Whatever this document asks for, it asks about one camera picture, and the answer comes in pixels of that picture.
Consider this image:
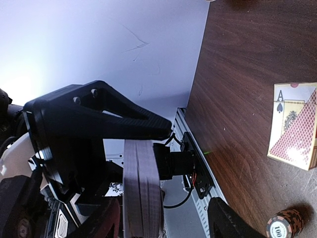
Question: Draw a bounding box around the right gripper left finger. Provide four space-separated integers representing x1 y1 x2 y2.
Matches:
23 81 171 190

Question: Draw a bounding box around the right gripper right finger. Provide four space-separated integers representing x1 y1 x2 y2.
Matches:
208 197 264 238

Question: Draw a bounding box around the red-backed card deck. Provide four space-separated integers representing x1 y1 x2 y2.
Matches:
123 140 164 238

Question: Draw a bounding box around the black 100 chip stack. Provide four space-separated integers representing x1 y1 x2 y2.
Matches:
266 209 304 238

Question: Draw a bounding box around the playing card box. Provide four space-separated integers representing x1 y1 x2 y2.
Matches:
267 83 317 171

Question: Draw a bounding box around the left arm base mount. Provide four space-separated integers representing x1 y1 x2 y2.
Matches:
153 132 214 199

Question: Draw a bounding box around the front aluminium rail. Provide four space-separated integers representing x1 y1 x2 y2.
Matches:
161 108 225 238

